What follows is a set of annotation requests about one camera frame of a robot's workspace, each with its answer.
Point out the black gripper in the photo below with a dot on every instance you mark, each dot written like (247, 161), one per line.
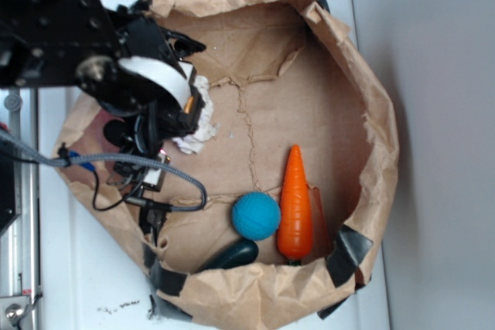
(121, 58)

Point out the white paper ball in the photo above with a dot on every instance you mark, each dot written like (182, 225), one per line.
(194, 143)

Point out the brown paper bag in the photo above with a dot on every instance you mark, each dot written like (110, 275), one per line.
(281, 73)

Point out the blue dimpled foam ball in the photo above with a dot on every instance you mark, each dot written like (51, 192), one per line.
(256, 216)

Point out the dark green toy vegetable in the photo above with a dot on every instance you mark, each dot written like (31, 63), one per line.
(237, 254)

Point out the orange plastic toy carrot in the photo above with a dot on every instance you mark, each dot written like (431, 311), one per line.
(295, 232)

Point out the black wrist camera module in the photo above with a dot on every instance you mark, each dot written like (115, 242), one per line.
(139, 135)

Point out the aluminium rail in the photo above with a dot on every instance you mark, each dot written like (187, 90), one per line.
(21, 293)

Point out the black octagonal mount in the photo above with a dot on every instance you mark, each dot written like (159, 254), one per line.
(9, 193)

